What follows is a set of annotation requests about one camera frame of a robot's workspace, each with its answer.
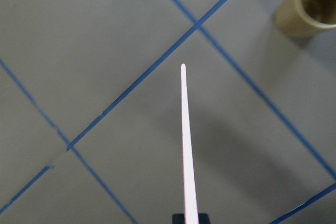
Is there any tan cardboard tube holder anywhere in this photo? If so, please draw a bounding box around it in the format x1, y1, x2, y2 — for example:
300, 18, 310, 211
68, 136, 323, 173
274, 0, 335, 38

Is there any pink chopstick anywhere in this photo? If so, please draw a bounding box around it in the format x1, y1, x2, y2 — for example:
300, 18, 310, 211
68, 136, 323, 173
181, 63, 199, 224

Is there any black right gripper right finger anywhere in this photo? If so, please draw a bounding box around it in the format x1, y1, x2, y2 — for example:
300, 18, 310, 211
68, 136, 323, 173
198, 213, 210, 224

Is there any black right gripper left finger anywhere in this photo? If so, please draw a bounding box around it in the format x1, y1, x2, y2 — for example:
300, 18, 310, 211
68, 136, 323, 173
172, 214, 185, 224

